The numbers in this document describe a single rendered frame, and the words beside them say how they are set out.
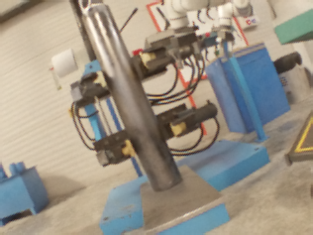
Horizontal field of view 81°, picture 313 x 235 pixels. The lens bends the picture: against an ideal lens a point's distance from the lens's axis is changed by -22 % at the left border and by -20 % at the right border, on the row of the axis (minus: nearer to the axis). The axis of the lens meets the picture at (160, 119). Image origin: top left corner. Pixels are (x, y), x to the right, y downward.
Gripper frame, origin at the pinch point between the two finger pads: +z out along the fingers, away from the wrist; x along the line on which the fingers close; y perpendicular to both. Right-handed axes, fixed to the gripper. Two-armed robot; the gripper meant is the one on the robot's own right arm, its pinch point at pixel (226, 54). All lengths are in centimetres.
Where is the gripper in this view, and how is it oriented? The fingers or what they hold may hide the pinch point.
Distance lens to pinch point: 137.3
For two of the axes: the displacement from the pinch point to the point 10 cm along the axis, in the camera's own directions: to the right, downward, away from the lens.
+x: 6.5, -1.8, 7.4
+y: 7.6, 1.3, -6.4
